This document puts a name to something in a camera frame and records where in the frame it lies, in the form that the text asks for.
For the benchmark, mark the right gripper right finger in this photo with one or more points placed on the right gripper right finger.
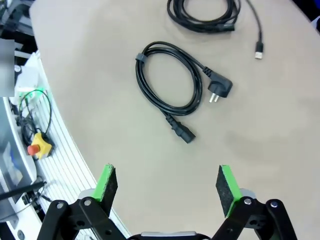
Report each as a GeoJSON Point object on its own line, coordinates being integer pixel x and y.
{"type": "Point", "coordinates": [228, 192]}

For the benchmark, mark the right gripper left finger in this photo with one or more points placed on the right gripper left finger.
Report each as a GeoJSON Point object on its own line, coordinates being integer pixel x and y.
{"type": "Point", "coordinates": [103, 192]}

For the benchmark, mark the white ribbed base plate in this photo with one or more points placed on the white ribbed base plate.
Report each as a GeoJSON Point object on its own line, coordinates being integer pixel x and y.
{"type": "Point", "coordinates": [62, 162]}

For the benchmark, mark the grey box with blue label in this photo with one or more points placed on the grey box with blue label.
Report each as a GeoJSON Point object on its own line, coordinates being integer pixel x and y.
{"type": "Point", "coordinates": [11, 162]}

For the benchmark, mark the yellow emergency stop button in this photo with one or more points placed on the yellow emergency stop button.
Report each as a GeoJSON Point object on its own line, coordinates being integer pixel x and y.
{"type": "Point", "coordinates": [42, 145]}

